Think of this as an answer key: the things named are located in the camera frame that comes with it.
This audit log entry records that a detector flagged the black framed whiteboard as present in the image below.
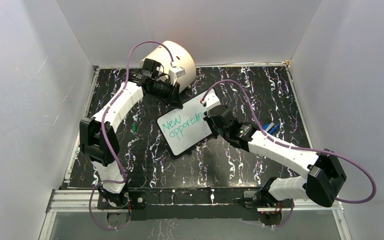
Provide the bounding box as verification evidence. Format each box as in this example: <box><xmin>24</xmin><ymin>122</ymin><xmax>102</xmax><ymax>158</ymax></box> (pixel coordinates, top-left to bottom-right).
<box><xmin>156</xmin><ymin>92</ymin><xmax>212</xmax><ymax>156</ymax></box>

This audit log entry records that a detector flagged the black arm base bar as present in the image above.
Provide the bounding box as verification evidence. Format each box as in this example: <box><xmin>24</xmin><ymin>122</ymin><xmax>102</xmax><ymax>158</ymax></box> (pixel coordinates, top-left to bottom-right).
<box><xmin>96</xmin><ymin>187</ymin><xmax>287</xmax><ymax>224</ymax></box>

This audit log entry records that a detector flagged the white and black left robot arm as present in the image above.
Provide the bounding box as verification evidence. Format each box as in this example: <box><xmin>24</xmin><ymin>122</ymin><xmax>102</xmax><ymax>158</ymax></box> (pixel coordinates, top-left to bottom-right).
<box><xmin>79</xmin><ymin>58</ymin><xmax>196</xmax><ymax>208</ymax></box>

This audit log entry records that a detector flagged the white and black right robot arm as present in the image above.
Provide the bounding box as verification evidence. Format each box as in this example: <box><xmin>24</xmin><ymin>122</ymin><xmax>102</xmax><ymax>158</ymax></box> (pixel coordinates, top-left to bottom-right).
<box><xmin>204</xmin><ymin>105</ymin><xmax>347</xmax><ymax>208</ymax></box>

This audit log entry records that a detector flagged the cream cylindrical container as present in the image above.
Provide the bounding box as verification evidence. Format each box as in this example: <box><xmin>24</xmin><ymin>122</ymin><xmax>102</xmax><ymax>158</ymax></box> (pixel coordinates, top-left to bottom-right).
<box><xmin>139</xmin><ymin>40</ymin><xmax>196</xmax><ymax>93</ymax></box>

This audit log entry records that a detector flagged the blue stapler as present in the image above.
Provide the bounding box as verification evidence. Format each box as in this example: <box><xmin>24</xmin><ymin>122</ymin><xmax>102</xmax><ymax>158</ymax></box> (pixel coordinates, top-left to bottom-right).
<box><xmin>262</xmin><ymin>122</ymin><xmax>280</xmax><ymax>135</ymax></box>

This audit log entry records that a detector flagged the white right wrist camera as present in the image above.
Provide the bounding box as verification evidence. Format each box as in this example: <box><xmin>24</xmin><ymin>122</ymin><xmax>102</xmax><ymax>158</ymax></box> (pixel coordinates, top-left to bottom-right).
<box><xmin>200</xmin><ymin>91</ymin><xmax>221</xmax><ymax>112</ymax></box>

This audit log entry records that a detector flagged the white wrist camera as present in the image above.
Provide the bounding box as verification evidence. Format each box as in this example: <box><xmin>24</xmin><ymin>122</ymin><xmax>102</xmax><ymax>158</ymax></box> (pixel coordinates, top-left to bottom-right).
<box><xmin>200</xmin><ymin>91</ymin><xmax>221</xmax><ymax>112</ymax></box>
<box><xmin>168</xmin><ymin>61</ymin><xmax>186</xmax><ymax>85</ymax></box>

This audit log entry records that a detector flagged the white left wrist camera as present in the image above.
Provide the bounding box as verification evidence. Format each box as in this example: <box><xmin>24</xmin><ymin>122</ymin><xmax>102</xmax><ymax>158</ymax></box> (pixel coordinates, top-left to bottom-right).
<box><xmin>168</xmin><ymin>61</ymin><xmax>186</xmax><ymax>85</ymax></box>

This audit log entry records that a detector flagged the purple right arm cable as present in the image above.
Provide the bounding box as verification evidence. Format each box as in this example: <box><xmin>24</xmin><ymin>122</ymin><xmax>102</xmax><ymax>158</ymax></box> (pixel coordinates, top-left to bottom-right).
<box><xmin>201</xmin><ymin>79</ymin><xmax>377</xmax><ymax>228</ymax></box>

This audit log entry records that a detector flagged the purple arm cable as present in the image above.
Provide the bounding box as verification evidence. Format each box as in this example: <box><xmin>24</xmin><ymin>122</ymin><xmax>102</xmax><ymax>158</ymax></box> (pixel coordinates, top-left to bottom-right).
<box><xmin>88</xmin><ymin>41</ymin><xmax>176</xmax><ymax>231</ymax></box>
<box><xmin>201</xmin><ymin>79</ymin><xmax>377</xmax><ymax>228</ymax></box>

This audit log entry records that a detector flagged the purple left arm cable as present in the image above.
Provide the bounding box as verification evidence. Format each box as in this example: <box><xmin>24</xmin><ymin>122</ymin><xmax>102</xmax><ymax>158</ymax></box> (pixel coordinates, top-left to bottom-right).
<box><xmin>88</xmin><ymin>41</ymin><xmax>176</xmax><ymax>231</ymax></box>

